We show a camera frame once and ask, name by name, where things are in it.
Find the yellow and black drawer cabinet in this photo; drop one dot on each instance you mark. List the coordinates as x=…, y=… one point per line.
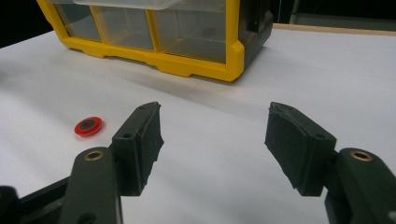
x=199, y=67

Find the red round disc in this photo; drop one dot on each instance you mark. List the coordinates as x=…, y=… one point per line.
x=79, y=129

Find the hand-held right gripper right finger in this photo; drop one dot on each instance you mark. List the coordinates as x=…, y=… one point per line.
x=299, y=149

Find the set of closed clear drawers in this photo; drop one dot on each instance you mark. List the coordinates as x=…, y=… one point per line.
x=190, y=39

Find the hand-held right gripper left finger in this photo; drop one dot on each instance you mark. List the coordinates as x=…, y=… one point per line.
x=137, y=149

